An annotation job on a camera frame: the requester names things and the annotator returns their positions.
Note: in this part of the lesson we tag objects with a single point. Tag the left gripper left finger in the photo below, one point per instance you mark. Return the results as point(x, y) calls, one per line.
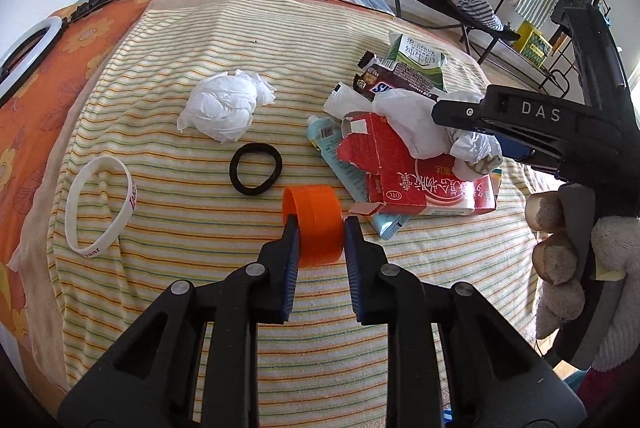
point(190, 359)

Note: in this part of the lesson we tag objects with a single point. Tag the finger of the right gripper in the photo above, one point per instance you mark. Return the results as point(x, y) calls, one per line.
point(539, 131)

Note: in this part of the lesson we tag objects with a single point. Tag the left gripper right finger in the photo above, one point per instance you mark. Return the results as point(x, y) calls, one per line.
point(451, 340)

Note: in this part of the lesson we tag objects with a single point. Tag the red cardboard box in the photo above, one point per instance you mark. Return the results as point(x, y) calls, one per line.
point(398, 183)

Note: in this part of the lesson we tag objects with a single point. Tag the white silicone wristband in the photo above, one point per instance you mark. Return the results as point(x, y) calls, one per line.
point(100, 202)

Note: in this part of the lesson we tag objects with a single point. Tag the light blue tube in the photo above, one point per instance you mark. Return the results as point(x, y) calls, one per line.
point(325, 134)

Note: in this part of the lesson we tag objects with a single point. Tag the white tissue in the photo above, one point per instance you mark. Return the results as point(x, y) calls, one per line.
point(223, 106)

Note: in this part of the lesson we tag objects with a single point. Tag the right gloved hand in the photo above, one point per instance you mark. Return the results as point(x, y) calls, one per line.
point(615, 241)

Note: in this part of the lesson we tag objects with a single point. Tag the yellow crate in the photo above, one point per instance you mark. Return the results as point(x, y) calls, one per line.
point(532, 44)

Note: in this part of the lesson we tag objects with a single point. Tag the green white carton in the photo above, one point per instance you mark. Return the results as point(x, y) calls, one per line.
point(419, 56)

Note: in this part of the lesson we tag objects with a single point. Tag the brown snickers wrapper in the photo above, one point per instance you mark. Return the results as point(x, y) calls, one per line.
point(378, 76)

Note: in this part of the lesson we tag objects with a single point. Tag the beige towel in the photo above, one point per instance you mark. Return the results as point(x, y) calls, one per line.
point(490, 250)

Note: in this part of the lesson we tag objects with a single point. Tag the striped yellow blanket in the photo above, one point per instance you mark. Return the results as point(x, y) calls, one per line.
point(321, 368)

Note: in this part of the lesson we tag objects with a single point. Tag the orange floral bedsheet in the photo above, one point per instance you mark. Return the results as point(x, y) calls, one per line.
point(124, 75)

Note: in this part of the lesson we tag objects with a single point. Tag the white ring light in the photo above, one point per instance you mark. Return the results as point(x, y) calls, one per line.
point(20, 61)

